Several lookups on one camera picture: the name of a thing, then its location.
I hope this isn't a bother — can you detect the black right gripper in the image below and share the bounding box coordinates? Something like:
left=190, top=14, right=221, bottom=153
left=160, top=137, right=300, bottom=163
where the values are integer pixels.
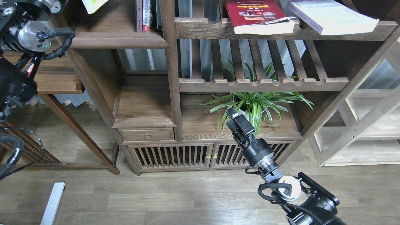
left=226, top=108, right=274, bottom=166

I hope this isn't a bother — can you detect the yellow green book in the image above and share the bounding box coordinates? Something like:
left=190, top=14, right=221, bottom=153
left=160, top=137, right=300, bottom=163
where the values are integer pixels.
left=82, top=0, right=108, bottom=14

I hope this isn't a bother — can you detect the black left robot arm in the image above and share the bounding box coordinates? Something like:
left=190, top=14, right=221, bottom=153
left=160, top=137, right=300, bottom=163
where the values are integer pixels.
left=0, top=0, right=75, bottom=123

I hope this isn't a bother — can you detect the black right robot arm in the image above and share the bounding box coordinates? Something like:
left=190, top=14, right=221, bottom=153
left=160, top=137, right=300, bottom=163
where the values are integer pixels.
left=226, top=108, right=344, bottom=225

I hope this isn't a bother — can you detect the light wooden shelf unit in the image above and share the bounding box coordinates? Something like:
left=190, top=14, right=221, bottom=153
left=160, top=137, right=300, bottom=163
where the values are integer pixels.
left=308, top=41, right=400, bottom=167

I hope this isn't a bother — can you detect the potted spider plant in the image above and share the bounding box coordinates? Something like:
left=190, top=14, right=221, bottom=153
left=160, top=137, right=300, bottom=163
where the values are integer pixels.
left=200, top=58, right=314, bottom=138

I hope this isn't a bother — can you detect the right slatted cabinet door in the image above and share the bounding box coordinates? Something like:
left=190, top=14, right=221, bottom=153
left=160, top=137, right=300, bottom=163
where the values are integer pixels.
left=206, top=141, right=297, bottom=169

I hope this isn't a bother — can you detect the slatted cabinet door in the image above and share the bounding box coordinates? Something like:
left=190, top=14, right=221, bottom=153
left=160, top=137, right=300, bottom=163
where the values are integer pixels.
left=127, top=143, right=214, bottom=173
left=206, top=141, right=297, bottom=169

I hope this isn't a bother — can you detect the left slatted cabinet door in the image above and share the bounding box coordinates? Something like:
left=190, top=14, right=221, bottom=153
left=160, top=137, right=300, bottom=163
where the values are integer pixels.
left=127, top=143, right=214, bottom=173

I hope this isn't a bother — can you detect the dark wooden bookshelf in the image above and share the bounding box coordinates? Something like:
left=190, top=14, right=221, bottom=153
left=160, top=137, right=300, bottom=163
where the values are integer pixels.
left=50, top=0, right=399, bottom=175

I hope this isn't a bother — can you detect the upright dark book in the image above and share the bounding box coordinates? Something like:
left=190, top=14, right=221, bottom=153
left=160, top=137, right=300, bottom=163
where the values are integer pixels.
left=155, top=0, right=163, bottom=30

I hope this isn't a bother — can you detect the upright red white book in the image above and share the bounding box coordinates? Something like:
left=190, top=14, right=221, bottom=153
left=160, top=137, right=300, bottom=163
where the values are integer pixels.
left=142, top=0, right=153, bottom=33

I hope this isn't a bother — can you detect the white lavender book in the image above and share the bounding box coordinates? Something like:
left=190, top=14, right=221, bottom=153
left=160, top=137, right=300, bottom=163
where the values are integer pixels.
left=287, top=0, right=379, bottom=35

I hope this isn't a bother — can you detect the upright pink spine book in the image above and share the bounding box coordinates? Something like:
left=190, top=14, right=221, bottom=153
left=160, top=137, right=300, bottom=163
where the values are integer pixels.
left=136, top=0, right=143, bottom=33

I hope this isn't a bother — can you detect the dark wooden side table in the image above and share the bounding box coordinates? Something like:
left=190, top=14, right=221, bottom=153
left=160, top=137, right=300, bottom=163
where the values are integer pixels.
left=35, top=57, right=120, bottom=175

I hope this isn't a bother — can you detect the dark wooden slatted rack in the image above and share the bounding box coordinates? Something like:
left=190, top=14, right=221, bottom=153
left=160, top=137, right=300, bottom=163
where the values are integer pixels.
left=1, top=122, right=79, bottom=176

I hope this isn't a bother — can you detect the white metal leg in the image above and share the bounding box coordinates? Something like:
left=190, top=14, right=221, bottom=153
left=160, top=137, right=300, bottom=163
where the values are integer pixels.
left=40, top=182, right=66, bottom=225

